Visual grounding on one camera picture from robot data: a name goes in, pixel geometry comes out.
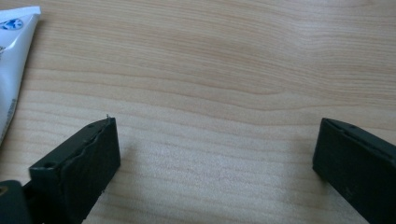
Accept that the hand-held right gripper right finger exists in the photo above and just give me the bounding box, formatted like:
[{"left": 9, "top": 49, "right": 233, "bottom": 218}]
[{"left": 312, "top": 117, "right": 396, "bottom": 224}]

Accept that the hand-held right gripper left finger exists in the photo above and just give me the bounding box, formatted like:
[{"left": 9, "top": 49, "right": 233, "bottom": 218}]
[{"left": 28, "top": 116, "right": 121, "bottom": 224}]

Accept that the white squeeze tube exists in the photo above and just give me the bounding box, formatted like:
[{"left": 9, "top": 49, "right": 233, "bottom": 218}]
[{"left": 0, "top": 6, "right": 42, "bottom": 146}]

